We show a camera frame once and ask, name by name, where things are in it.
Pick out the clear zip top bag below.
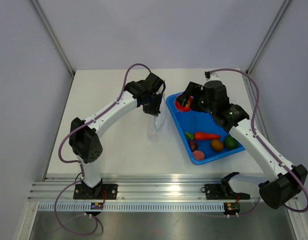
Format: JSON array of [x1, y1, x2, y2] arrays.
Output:
[[147, 97, 167, 142]]

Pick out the blue plastic bin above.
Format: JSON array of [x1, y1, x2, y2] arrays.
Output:
[[166, 93, 245, 165]]

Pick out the aluminium mounting rail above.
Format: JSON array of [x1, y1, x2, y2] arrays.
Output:
[[27, 174, 298, 203]]

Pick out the dark purple plum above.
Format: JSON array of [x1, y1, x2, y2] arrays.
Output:
[[188, 140, 198, 152]]

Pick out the white slotted cable duct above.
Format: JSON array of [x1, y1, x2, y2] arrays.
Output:
[[38, 201, 225, 213]]

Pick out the right circuit board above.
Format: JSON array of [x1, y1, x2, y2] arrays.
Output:
[[224, 202, 241, 215]]

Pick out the left circuit board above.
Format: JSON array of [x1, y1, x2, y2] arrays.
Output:
[[90, 202, 104, 210]]

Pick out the aluminium frame post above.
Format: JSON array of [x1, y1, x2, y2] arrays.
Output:
[[28, 0, 75, 79], [245, 0, 293, 76]]

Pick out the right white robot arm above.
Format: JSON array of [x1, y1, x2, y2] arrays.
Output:
[[175, 80, 308, 212]]

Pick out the brown orange fruit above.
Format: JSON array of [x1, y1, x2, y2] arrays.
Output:
[[210, 139, 224, 153]]

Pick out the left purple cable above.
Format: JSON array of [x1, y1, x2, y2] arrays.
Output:
[[53, 63, 152, 237]]

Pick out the orange carrot with leaves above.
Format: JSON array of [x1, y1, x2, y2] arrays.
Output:
[[185, 132, 221, 141]]

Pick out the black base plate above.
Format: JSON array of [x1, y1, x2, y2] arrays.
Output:
[[200, 183, 251, 200], [73, 183, 118, 200]]

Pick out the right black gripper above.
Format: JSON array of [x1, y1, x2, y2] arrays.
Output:
[[177, 81, 216, 115]]

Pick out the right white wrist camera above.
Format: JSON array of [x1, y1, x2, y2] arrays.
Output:
[[205, 71, 222, 83]]

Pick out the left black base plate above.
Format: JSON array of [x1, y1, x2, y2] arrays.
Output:
[[73, 183, 118, 200]]

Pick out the red apple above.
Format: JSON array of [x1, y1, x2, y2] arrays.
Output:
[[174, 95, 194, 114]]

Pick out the right aluminium frame post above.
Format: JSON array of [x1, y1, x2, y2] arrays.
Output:
[[245, 0, 293, 76]]

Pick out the left aluminium frame post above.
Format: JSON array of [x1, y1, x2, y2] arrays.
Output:
[[28, 0, 75, 79]]

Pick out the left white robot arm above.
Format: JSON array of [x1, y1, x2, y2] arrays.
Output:
[[69, 73, 166, 199]]

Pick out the pink peach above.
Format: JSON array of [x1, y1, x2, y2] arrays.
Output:
[[192, 150, 205, 161]]

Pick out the purple cable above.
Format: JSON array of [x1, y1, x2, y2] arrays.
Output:
[[53, 63, 152, 237], [205, 68, 308, 217]]

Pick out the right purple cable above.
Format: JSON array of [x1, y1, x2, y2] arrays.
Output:
[[205, 68, 308, 217]]

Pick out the circuit board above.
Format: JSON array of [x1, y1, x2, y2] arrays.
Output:
[[90, 202, 104, 210], [224, 202, 241, 215]]

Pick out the green lime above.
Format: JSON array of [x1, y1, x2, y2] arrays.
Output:
[[223, 135, 239, 151]]

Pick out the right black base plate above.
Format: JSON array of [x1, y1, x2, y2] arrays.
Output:
[[200, 183, 251, 200]]

